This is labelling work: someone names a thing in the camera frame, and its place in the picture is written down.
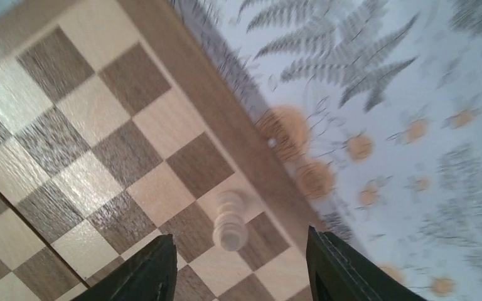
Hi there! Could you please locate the light wooden chess piece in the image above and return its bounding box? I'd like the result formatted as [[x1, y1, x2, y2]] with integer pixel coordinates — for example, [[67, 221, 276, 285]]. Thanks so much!
[[212, 190, 248, 251]]

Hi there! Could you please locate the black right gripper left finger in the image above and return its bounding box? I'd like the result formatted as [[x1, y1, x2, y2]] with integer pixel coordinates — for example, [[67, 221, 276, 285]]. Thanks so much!
[[74, 234, 178, 301]]

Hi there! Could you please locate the floral table mat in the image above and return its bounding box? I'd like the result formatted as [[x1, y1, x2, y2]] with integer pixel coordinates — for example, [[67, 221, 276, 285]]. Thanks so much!
[[172, 1, 482, 300]]

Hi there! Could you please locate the wooden chess board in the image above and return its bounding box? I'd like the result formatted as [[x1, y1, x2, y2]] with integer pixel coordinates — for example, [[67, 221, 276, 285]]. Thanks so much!
[[0, 1, 321, 300]]

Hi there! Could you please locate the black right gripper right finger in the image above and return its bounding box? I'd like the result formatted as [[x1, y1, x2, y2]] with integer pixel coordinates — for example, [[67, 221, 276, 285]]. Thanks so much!
[[306, 226, 424, 301]]

